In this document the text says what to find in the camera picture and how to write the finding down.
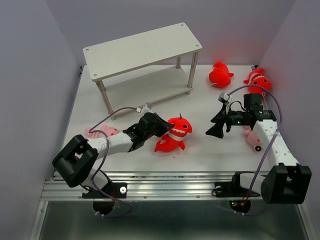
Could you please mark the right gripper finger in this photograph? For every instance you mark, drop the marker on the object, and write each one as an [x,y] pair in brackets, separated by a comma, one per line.
[220,117]
[217,129]

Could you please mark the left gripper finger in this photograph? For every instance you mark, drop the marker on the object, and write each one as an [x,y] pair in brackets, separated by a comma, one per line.
[171,121]
[163,129]

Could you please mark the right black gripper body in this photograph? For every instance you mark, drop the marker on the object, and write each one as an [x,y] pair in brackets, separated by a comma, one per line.
[236,118]

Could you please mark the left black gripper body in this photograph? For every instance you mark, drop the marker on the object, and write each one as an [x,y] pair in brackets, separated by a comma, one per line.
[153,132]

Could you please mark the red shark plush toy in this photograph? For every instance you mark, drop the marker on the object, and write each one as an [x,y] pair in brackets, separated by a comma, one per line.
[174,138]

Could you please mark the red clownfish plush toy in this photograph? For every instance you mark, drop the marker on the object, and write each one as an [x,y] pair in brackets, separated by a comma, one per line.
[258,77]

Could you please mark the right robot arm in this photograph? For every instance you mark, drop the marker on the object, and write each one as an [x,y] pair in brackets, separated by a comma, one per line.
[287,181]

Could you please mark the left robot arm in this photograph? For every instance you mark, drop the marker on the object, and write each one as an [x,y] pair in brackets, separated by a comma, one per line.
[75,162]

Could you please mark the white two-tier shelf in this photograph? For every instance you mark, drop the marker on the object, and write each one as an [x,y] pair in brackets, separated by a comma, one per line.
[120,56]

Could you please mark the pink plush toy right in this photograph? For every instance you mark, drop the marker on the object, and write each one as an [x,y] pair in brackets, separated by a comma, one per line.
[252,139]

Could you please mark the pink striped plush left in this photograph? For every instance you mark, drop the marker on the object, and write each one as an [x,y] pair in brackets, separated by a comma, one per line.
[104,130]

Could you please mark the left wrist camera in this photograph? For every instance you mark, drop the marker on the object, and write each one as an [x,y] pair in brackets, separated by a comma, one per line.
[146,108]

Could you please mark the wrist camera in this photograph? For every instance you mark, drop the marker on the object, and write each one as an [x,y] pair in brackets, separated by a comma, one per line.
[146,108]
[225,98]

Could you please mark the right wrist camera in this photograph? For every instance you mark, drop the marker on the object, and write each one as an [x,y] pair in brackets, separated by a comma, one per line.
[225,98]

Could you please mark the aluminium mounting rail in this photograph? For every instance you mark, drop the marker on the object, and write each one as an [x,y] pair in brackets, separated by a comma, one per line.
[147,186]

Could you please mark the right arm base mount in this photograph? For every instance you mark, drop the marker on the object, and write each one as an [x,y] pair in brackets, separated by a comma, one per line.
[239,197]

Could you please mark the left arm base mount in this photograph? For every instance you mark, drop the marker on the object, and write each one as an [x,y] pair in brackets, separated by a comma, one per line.
[109,202]

